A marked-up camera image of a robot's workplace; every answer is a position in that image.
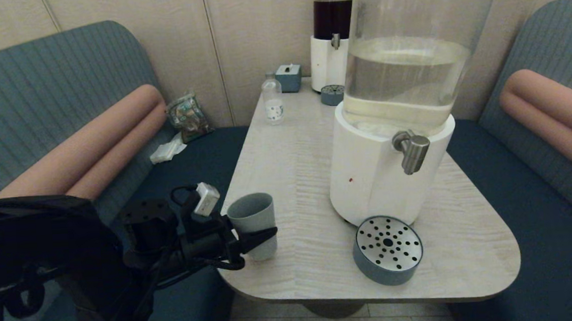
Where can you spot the small blue perforated drip tray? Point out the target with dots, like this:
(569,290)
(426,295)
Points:
(332,97)

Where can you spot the white crumpled tissue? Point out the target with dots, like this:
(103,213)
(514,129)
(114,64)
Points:
(168,149)

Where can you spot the dark blue bench seat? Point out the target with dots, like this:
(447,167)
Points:
(544,244)
(191,161)

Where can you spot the large blue perforated drip tray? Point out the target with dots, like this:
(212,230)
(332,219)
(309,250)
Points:
(387,246)

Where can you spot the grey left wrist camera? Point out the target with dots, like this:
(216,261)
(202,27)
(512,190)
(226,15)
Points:
(206,197)

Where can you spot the grey plastic cup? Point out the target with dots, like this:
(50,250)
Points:
(254,217)

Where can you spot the pink bench bolster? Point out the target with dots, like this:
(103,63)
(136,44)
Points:
(551,104)
(101,137)

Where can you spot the small steel dispenser tap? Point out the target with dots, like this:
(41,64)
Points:
(336,41)

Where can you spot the grey-blue ribbed bench backrest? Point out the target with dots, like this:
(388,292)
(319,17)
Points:
(556,39)
(38,81)

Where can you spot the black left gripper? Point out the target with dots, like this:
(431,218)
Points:
(206,244)

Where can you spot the steel water dispenser tap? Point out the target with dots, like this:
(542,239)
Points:
(413,152)

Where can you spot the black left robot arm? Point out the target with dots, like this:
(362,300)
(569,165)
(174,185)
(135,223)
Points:
(48,244)

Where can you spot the small dark drink dispenser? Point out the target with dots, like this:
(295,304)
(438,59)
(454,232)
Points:
(325,64)

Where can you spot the clear plastic bottle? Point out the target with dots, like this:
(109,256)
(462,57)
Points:
(273,106)

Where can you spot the small blue tissue box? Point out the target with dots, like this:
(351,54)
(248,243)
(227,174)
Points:
(288,80)

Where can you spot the crinkled snack bag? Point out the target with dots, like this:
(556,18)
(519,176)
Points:
(189,118)

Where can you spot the large clear water dispenser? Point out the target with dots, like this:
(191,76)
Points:
(381,174)

